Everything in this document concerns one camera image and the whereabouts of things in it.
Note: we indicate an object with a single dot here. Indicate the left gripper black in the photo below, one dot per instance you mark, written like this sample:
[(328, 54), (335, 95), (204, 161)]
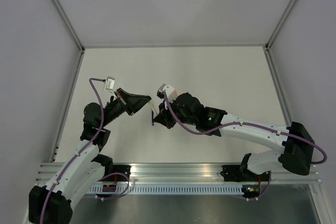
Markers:
[(133, 103)]

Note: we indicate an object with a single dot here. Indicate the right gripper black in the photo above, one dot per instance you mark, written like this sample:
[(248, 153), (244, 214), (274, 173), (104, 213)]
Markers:
[(164, 117)]

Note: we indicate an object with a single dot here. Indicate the yellow pen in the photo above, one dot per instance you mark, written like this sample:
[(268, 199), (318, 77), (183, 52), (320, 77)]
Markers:
[(153, 108)]

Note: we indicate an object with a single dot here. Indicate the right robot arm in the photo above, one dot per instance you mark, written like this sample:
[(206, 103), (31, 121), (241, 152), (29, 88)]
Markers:
[(290, 147)]

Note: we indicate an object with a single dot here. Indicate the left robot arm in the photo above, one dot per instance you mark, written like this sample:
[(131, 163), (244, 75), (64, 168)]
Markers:
[(55, 201)]

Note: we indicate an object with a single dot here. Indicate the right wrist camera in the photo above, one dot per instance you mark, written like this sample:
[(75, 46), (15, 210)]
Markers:
[(166, 90)]

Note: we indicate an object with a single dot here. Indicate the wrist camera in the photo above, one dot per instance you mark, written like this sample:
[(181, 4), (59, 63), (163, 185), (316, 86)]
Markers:
[(166, 90), (109, 84)]

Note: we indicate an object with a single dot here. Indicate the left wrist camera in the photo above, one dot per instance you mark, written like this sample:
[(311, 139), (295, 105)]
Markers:
[(109, 84)]

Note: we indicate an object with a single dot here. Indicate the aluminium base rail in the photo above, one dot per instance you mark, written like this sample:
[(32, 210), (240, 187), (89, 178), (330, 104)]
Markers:
[(205, 173)]

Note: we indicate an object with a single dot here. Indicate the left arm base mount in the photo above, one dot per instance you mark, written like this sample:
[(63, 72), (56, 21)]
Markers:
[(121, 173)]

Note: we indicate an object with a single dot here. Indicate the slotted cable duct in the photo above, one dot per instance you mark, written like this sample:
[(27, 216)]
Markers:
[(168, 189)]

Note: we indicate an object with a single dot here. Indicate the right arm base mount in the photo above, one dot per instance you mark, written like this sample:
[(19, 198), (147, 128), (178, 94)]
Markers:
[(239, 173)]

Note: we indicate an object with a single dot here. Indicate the left frame post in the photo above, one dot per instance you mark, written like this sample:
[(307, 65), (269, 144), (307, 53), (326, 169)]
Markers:
[(67, 23)]

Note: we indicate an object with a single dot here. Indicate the frame post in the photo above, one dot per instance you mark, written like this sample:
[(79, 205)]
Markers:
[(67, 23), (283, 18)]

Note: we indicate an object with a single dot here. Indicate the right frame post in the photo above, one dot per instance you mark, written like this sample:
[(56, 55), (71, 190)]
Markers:
[(283, 18)]

